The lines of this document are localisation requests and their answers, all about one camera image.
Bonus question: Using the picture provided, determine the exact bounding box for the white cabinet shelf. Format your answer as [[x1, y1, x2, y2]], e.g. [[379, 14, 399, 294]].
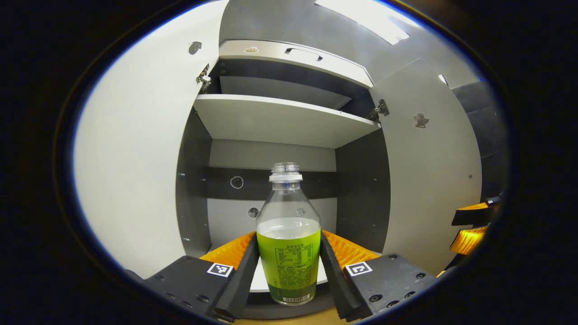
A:
[[193, 94, 381, 149]]

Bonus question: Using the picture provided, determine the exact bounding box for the metal door hinge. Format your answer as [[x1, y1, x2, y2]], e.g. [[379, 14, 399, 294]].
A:
[[368, 99, 390, 122], [196, 64, 212, 93]]

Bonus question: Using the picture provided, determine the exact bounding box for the long ceiling light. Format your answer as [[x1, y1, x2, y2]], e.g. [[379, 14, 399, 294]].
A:
[[315, 0, 423, 46]]

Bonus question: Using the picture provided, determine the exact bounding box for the white and grey cabinet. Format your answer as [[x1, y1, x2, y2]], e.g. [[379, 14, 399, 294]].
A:
[[176, 40, 391, 321]]

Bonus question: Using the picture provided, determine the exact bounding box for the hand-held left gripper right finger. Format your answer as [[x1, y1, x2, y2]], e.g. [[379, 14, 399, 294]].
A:
[[320, 230, 438, 322]]

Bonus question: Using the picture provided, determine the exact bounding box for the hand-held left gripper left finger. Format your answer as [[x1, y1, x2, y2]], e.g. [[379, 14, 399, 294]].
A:
[[131, 231, 260, 322]]

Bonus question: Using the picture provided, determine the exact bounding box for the white cabinet door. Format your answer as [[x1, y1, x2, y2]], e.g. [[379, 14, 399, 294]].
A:
[[72, 0, 222, 278], [369, 59, 483, 276]]

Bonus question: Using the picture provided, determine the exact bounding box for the clear bottle green label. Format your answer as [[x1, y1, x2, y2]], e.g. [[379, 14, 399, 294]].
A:
[[256, 162, 321, 306]]

